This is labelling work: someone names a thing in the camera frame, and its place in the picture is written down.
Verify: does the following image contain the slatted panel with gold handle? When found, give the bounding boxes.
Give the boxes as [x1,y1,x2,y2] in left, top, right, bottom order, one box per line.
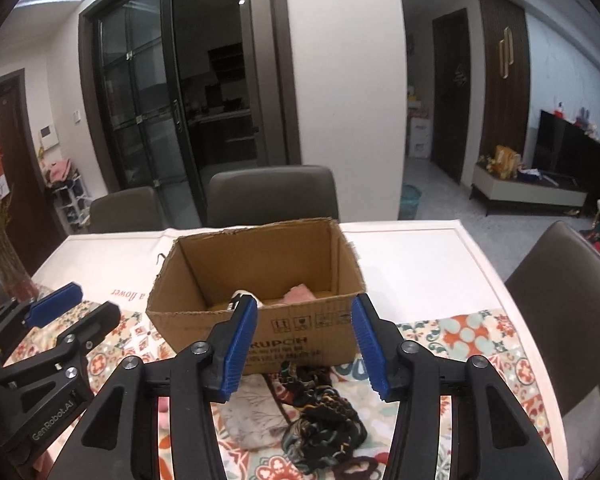
[476,0,531,171]

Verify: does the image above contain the grey dining chair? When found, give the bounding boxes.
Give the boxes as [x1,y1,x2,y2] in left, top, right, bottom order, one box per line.
[88,186,163,235]
[206,165,341,228]
[504,221,600,418]

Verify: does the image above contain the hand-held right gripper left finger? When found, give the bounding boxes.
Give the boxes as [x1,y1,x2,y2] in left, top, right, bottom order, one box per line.
[55,296,258,480]

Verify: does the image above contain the white shoe rack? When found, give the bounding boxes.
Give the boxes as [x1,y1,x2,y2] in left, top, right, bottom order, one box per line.
[50,175,93,236]

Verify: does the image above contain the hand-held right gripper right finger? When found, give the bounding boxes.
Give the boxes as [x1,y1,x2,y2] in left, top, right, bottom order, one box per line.
[351,293,563,480]

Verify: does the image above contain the pink cloth on rack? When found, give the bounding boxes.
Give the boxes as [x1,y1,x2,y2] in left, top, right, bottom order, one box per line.
[45,159,73,183]

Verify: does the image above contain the brown entry door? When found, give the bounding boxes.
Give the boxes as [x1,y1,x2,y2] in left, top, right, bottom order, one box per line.
[0,70,66,281]

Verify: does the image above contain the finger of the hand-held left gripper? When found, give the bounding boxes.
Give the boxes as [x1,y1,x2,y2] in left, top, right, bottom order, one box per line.
[0,282,84,368]
[0,302,122,386]

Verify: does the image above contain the dark brown scrunchie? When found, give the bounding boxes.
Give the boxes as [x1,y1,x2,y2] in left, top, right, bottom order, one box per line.
[337,457,381,480]

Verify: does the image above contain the beige cloth pouch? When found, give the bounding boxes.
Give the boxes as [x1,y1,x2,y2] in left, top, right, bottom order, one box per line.
[219,374,293,451]

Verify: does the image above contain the black patterned scarf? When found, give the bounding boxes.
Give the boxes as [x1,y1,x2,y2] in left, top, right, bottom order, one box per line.
[272,365,368,478]

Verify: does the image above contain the teal laundry basket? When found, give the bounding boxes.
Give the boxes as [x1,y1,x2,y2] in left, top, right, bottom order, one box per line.
[399,183,423,221]

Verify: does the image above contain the low television cabinet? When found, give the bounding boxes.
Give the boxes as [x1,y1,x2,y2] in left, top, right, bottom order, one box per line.
[471,160,588,216]

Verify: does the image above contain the brown cardboard box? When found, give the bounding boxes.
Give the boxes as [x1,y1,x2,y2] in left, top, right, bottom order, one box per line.
[146,216,368,377]

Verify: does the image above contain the pink fuzzy cloth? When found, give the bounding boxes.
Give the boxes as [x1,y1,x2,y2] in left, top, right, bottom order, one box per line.
[280,284,321,305]

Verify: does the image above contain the black television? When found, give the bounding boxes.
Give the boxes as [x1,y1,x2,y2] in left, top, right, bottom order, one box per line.
[536,109,600,186]

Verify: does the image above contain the glass vase with dried flowers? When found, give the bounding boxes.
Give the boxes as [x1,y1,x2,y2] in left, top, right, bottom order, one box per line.
[0,127,41,301]

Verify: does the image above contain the yellow snack bag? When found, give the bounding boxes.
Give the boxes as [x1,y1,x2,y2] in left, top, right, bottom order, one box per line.
[495,145,521,178]

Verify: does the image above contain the white storage boxes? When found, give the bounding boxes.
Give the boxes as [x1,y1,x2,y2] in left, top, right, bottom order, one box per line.
[406,90,433,161]

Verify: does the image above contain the dark wooden door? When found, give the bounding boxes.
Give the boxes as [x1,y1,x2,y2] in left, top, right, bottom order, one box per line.
[431,7,473,183]

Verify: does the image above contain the sliding glass door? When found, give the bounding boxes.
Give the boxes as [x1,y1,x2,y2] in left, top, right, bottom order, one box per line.
[79,0,301,221]

